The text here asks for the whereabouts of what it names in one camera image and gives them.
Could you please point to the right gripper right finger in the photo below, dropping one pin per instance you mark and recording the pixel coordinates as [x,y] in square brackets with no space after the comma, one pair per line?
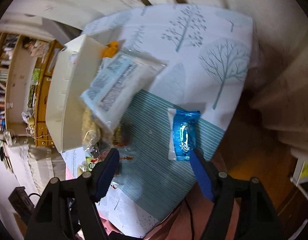
[206,174]

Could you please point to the puffed rice snack bag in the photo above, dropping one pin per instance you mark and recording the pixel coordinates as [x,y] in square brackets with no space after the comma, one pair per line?
[93,134]

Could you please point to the white plastic storage box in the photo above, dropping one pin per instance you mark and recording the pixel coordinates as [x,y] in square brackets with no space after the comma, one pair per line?
[75,68]

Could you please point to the wooden bookshelf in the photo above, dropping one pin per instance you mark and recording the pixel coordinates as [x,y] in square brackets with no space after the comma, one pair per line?
[16,67]

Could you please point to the white blue printed snack bag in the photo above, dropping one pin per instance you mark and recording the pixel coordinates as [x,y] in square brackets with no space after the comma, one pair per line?
[118,81]

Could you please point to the green pastry packet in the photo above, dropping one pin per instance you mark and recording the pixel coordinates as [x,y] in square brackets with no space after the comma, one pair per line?
[87,165]

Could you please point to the tree patterned tablecloth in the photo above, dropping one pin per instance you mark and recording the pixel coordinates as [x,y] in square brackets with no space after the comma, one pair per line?
[208,51]

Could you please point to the orange white snack packet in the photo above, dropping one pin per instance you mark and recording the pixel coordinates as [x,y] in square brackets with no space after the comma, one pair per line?
[110,50]

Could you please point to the wooden desk with drawers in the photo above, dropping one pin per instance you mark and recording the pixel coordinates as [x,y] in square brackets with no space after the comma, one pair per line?
[41,134]

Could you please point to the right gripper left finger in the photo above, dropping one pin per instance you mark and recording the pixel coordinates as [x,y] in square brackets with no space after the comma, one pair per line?
[103,173]

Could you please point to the blue foil snack packet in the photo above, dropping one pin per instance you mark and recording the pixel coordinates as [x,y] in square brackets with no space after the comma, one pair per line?
[182,133]

